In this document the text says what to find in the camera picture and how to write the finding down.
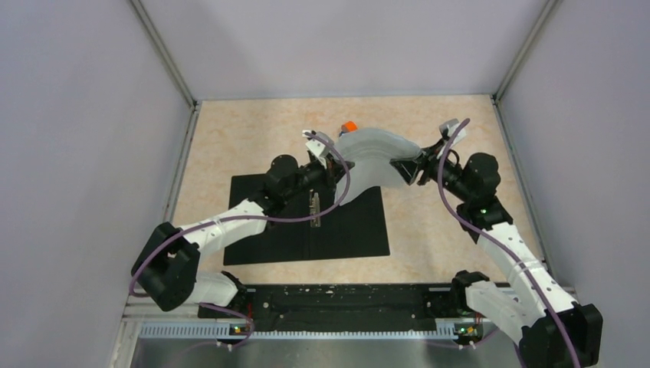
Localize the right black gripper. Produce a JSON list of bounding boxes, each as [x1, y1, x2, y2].
[[390, 137, 473, 202]]

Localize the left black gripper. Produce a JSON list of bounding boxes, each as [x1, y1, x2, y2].
[[284, 153, 355, 202]]

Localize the white printed paper sheets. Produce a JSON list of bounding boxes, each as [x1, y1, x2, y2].
[[334, 127, 421, 206]]

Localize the teal and black folder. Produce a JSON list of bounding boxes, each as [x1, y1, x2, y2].
[[223, 187, 390, 266]]

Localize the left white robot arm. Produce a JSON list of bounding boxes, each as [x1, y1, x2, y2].
[[129, 153, 355, 317]]

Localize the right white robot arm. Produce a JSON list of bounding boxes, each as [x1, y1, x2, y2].
[[389, 143, 603, 367]]

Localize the blue orange toy car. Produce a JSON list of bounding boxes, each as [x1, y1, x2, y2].
[[339, 121, 358, 136]]

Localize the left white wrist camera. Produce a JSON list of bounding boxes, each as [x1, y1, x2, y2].
[[302, 130, 331, 167]]

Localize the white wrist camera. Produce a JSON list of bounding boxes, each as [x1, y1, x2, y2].
[[438, 119, 467, 147], [302, 130, 331, 167]]

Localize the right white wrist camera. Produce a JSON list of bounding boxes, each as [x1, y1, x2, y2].
[[438, 119, 467, 147]]

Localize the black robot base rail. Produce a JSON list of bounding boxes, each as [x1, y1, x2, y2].
[[198, 283, 501, 335]]

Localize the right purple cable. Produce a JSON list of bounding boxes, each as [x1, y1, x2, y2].
[[436, 118, 583, 368]]

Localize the aluminium frame profile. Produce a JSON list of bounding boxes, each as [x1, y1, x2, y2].
[[123, 297, 199, 321]]

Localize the white slotted cable duct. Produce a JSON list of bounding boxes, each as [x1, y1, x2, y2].
[[139, 322, 458, 340]]

